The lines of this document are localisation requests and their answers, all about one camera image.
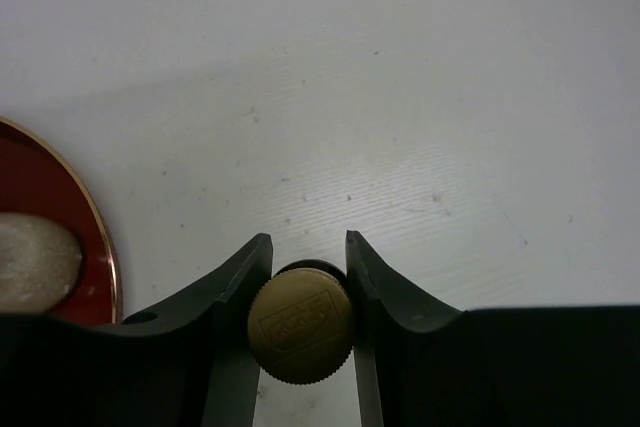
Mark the red round lacquer tray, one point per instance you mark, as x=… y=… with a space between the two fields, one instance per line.
x=36 y=180

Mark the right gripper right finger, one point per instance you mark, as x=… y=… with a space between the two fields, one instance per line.
x=422 y=362

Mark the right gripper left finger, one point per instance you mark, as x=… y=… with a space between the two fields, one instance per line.
x=184 y=361

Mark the small yellow bottle gold cap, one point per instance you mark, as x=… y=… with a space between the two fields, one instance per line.
x=301 y=323

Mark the grey-lid white powder shaker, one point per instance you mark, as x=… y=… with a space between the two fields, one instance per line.
x=40 y=263

